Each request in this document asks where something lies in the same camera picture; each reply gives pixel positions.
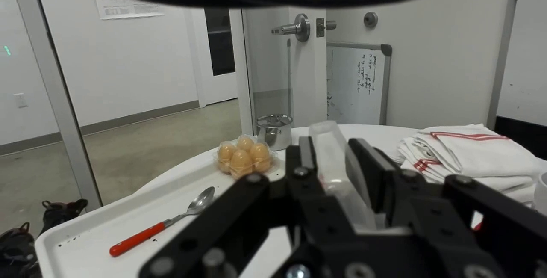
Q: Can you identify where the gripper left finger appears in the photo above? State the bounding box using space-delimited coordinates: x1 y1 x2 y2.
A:
138 136 356 278

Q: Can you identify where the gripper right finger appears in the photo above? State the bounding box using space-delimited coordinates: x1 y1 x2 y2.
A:
348 138 547 278

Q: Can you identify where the clear plastic jug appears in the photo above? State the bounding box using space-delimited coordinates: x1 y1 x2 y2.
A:
309 121 379 231

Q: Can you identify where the white cup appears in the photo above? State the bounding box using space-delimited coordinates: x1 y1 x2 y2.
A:
533 171 547 216

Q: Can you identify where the clear carton of eggs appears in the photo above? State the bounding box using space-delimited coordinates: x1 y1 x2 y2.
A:
214 135 279 180

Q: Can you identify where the stack of white striped towels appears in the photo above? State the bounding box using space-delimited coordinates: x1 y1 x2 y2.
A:
397 123 544 204

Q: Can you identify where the small steel pot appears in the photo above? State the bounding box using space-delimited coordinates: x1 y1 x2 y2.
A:
256 114 294 151

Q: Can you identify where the pot lid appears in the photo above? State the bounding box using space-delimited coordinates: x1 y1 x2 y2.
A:
256 114 294 129

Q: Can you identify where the white tray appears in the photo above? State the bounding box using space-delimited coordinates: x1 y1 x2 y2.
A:
34 158 300 278

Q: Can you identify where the black shoe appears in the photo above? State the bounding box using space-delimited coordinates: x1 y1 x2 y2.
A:
0 222 40 278
39 198 88 237

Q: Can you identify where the white door with dark window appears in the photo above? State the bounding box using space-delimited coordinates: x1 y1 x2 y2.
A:
188 0 240 108

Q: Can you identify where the whiteboard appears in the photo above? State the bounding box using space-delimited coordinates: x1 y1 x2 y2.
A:
326 42 392 126

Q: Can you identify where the red handled metal spoon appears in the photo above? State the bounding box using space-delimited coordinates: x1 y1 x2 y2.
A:
109 186 215 257

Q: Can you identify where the silver door handle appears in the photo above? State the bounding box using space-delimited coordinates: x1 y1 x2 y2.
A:
271 13 311 42

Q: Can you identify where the paper notice on wall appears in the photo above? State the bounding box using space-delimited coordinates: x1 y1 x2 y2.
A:
94 0 165 20

